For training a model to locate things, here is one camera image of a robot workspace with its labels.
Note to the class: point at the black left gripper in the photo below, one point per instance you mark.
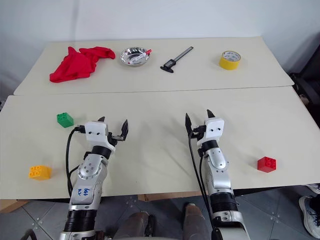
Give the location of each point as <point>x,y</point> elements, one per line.
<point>113,138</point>

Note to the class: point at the black digital caliper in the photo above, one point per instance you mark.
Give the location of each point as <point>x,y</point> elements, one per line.
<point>170,63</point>

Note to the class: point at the red cloth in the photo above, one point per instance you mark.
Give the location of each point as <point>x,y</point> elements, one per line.
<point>75,65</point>

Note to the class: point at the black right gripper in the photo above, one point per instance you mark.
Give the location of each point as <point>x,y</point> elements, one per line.
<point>199,132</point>

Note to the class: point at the yellow toy brick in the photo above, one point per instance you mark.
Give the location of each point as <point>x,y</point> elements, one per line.
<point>40,173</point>

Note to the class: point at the green toy brick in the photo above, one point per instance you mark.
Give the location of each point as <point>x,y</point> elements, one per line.
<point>65,120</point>

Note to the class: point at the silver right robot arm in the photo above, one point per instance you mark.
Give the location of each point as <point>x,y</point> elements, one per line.
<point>220,175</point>

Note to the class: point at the white sneaker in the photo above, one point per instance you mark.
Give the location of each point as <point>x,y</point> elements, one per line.
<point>310,215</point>

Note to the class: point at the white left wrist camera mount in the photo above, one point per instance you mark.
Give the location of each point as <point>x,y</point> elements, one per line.
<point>96,132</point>

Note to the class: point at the shiny metal bowl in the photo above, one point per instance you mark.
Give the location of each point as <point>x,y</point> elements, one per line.
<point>130,55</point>

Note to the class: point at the black chair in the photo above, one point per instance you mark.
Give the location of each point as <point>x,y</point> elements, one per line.
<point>308,75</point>

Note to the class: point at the brown cardboard piece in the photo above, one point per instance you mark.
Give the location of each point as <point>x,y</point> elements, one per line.
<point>167,197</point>

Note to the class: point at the white marker with red cap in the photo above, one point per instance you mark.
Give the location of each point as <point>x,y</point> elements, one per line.
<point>138,58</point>

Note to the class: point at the yellow tape roll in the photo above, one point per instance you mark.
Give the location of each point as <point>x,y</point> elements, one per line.
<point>229,62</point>

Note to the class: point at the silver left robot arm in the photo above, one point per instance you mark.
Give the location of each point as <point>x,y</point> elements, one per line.
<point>87,172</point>

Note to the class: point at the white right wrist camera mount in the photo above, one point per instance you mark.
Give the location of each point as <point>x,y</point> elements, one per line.
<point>213,128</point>

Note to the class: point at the red toy brick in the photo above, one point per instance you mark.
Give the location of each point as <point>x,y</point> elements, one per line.
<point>267,165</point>

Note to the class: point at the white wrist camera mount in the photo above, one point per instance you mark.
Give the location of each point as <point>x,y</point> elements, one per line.
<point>96,132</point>
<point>213,128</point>

